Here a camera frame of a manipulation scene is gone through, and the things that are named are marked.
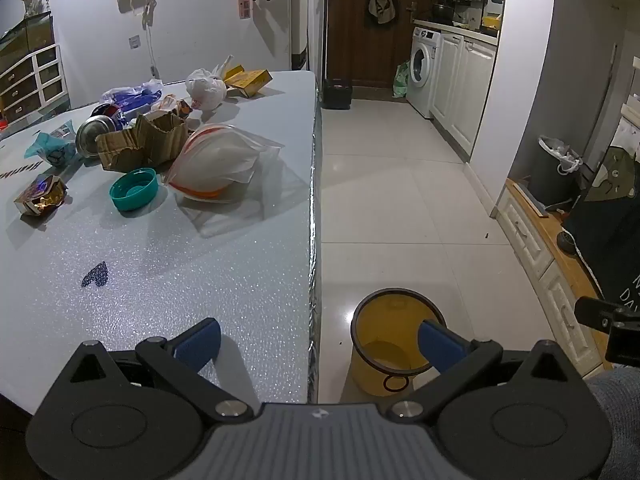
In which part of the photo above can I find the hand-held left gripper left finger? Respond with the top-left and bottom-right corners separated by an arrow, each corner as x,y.
50,317 -> 253,418

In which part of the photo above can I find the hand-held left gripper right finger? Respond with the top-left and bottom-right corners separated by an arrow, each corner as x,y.
389,319 -> 591,420

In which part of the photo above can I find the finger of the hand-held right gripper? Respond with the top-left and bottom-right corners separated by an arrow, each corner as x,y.
575,296 -> 621,332

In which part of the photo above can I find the yellow plastic bin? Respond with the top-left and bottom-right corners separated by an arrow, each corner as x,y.
350,287 -> 448,397

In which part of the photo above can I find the teal plastic lid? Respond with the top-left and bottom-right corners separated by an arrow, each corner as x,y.
110,167 -> 160,212

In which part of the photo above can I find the blue soda can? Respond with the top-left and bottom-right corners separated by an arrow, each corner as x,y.
75,103 -> 126,160

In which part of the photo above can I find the orange and white paper wrapper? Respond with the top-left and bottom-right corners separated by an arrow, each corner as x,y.
150,94 -> 195,121

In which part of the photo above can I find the blue plastic bag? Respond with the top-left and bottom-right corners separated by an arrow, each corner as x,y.
102,80 -> 165,118

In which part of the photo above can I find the grey trash can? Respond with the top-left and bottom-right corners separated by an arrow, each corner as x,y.
530,135 -> 585,211

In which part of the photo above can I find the low white drawer unit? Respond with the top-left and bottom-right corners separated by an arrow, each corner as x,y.
495,177 -> 611,376

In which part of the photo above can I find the person's grey clothing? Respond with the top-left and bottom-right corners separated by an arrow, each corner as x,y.
585,365 -> 640,480

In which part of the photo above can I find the dark printed cloth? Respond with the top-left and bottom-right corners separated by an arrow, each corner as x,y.
565,145 -> 640,311

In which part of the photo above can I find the clear zip bag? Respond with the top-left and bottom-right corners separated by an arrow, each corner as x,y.
164,122 -> 286,203

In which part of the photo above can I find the torn brown cardboard piece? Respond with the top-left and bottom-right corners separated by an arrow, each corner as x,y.
95,111 -> 190,171

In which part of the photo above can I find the gold snack wrapper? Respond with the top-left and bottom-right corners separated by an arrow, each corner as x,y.
14,175 -> 68,217

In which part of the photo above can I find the teal tissue packet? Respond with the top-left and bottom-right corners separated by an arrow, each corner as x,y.
25,120 -> 83,167

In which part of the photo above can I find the white plastic bag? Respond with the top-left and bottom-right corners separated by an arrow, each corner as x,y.
186,55 -> 236,111

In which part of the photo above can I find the yellow cardboard box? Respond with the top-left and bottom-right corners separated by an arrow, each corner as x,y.
222,65 -> 273,98

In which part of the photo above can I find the green plastic bag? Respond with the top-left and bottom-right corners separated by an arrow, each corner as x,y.
392,61 -> 412,99

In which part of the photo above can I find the small black bin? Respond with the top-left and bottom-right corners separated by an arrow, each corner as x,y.
322,78 -> 353,110

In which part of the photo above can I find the white washing machine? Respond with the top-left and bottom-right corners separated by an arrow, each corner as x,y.
407,27 -> 443,120

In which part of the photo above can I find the white chest of drawers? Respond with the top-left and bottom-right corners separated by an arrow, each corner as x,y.
0,42 -> 66,123

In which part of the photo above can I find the glass tank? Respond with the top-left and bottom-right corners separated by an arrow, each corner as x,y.
0,10 -> 56,61

